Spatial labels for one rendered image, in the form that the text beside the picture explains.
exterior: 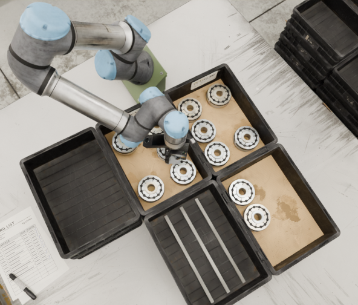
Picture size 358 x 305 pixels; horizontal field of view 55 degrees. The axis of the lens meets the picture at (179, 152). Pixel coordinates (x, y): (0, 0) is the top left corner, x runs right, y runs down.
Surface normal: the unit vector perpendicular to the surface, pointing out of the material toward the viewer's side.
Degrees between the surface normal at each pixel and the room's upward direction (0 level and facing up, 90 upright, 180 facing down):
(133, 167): 0
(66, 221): 0
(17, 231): 0
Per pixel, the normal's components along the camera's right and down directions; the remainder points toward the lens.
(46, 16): 0.52, -0.58
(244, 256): 0.05, -0.31
